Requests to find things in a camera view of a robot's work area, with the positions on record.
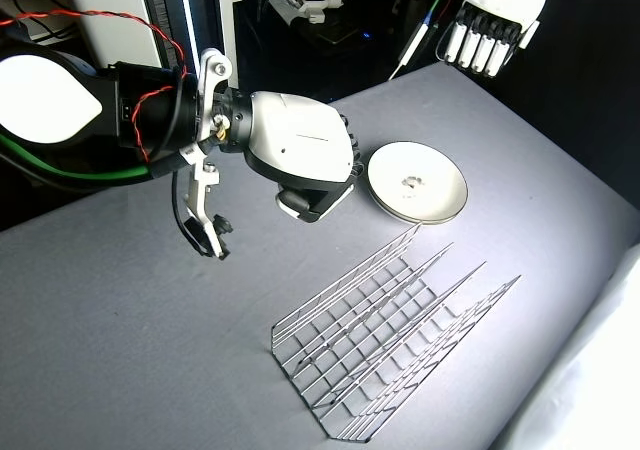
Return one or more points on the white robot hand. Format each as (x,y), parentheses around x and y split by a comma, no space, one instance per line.
(300,140)
(510,0)

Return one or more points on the grey table cloth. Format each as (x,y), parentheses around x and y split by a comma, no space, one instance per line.
(150,345)

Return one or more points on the white column with black strip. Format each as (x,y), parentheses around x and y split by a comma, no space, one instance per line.
(115,15)

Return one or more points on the white plate with dark rim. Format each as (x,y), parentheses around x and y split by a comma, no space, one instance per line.
(400,216)

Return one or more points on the white backdrop sheet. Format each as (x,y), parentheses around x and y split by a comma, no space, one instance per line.
(590,370)

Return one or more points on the white plate with ink print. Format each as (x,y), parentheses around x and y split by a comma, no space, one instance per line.
(425,170)

